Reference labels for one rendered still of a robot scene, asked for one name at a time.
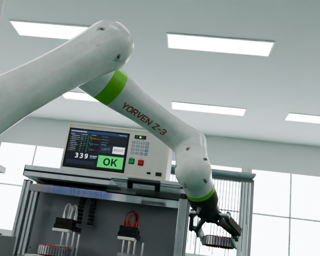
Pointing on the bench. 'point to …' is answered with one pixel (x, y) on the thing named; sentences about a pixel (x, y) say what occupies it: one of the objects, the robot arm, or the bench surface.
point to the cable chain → (89, 211)
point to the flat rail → (103, 195)
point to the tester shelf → (78, 178)
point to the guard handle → (144, 183)
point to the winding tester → (130, 153)
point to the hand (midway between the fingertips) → (219, 241)
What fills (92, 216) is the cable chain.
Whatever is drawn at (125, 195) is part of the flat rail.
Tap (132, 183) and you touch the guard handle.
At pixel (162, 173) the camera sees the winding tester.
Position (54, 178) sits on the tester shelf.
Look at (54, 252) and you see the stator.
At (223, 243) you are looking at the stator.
